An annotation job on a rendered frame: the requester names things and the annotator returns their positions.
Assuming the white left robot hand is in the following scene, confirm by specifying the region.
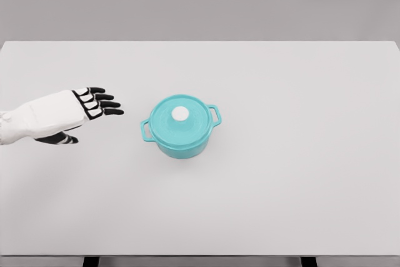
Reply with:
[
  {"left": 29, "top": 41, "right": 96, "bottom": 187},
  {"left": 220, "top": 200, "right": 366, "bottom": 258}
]
[{"left": 14, "top": 86, "right": 125, "bottom": 146}]

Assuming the teal lid with white knob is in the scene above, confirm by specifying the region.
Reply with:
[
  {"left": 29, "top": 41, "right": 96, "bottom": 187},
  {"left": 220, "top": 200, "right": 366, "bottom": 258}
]
[{"left": 149, "top": 94, "right": 214, "bottom": 149}]

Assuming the teal pot with handles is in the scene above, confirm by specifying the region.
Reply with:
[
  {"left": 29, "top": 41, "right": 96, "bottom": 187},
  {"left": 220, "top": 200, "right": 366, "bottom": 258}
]
[{"left": 139, "top": 103, "right": 223, "bottom": 159}]

